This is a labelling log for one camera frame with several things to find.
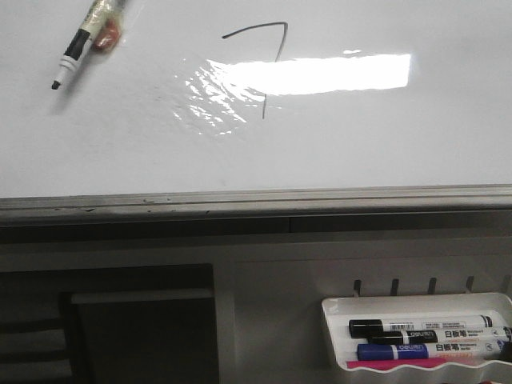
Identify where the whiteboard with aluminium frame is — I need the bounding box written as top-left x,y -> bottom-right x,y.
1,1 -> 511,226

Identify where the black whiteboard eraser block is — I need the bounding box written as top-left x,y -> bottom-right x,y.
59,289 -> 220,383

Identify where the black capped marker top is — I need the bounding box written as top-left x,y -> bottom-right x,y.
348,314 -> 496,338

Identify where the black capped marker middle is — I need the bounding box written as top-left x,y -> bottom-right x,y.
367,326 -> 511,345

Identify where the white plastic marker tray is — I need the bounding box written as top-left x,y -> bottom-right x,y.
322,293 -> 511,383

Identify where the blue capped whiteboard marker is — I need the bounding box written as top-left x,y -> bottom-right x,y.
357,341 -> 506,361

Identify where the black whiteboard marker with tape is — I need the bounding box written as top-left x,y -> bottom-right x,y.
51,0 -> 126,90

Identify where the black capped marker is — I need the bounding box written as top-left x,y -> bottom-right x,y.
367,326 -> 511,345
348,314 -> 496,338

